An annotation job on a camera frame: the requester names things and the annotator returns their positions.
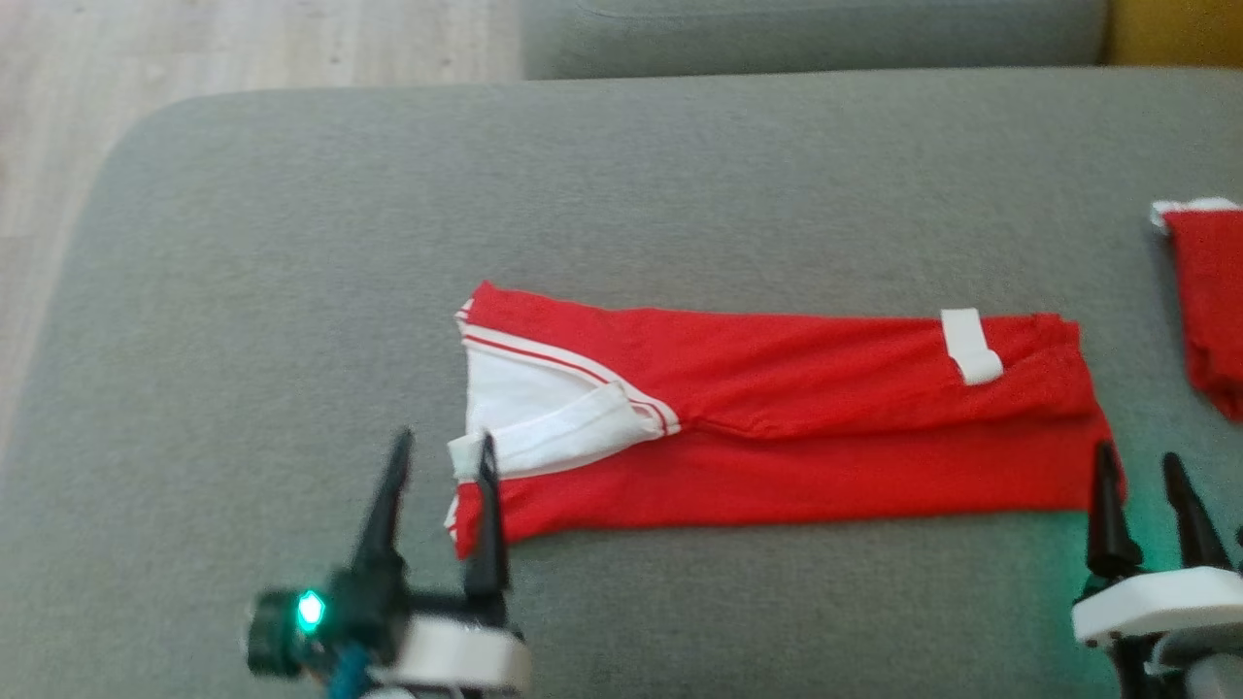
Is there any red and white sports jersey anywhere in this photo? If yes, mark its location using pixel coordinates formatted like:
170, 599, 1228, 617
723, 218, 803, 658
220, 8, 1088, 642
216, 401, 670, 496
444, 281, 1128, 560

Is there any large grey fabric sofa seat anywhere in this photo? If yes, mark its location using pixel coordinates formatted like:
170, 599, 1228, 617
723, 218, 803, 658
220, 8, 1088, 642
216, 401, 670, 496
0, 66, 1243, 699

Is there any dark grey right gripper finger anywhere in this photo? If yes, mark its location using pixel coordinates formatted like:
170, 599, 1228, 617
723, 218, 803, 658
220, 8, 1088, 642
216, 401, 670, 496
1161, 450, 1235, 576
1086, 439, 1146, 581

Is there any grey fabric sofa seat cushion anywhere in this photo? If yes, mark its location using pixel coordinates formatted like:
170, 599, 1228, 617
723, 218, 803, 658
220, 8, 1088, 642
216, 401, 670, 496
520, 0, 1114, 82

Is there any red garment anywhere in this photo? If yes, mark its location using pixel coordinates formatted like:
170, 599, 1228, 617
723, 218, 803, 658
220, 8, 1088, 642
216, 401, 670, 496
1150, 196, 1243, 422

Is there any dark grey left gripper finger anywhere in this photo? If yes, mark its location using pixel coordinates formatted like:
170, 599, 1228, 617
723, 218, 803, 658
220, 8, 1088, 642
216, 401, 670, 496
462, 433, 513, 597
350, 429, 416, 566

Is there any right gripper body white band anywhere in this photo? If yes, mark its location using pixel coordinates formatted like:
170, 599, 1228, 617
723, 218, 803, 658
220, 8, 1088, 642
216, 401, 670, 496
1071, 566, 1243, 650

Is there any short yellow sofa back cushion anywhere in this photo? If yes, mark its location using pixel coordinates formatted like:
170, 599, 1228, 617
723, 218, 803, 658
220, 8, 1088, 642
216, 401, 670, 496
1104, 0, 1243, 70

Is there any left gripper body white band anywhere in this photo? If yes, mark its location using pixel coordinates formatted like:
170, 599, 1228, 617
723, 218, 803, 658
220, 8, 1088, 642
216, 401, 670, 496
324, 557, 533, 694

